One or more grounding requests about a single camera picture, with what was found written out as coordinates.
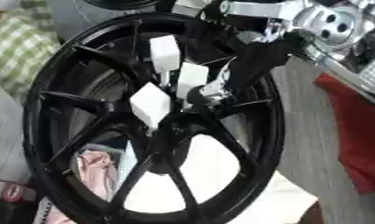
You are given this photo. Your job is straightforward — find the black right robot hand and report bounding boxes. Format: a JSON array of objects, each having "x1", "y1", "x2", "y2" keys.
[{"x1": 184, "y1": 17, "x2": 309, "y2": 108}]

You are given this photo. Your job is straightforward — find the black spoked wheel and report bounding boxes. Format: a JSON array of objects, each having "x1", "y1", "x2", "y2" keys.
[{"x1": 20, "y1": 11, "x2": 288, "y2": 224}]

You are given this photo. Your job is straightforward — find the white sheet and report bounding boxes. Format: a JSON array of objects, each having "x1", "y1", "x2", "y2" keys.
[{"x1": 120, "y1": 133, "x2": 321, "y2": 224}]

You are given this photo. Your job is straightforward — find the black round tyre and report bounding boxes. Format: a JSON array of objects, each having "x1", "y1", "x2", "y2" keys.
[{"x1": 81, "y1": 0, "x2": 164, "y2": 11}]

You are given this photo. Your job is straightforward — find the pink cloth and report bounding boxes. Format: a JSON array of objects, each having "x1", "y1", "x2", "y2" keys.
[{"x1": 73, "y1": 150, "x2": 122, "y2": 203}]

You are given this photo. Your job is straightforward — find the person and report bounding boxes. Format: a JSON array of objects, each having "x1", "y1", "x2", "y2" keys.
[{"x1": 0, "y1": 0, "x2": 64, "y2": 200}]

